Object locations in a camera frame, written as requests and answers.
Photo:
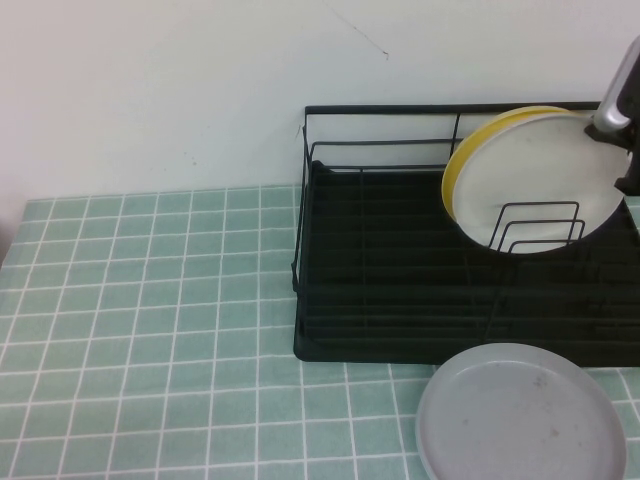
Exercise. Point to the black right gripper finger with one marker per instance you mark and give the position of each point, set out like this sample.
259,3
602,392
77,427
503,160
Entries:
632,172

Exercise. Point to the white plate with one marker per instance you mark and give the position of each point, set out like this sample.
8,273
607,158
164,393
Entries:
525,160

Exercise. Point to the green checked tablecloth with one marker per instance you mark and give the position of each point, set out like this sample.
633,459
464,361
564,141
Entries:
150,350

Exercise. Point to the yellow plate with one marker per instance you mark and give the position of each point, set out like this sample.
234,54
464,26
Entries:
450,175

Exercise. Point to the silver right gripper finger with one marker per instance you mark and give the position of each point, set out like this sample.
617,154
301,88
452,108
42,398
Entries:
617,95

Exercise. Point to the grey plate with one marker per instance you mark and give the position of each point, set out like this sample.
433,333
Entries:
520,425

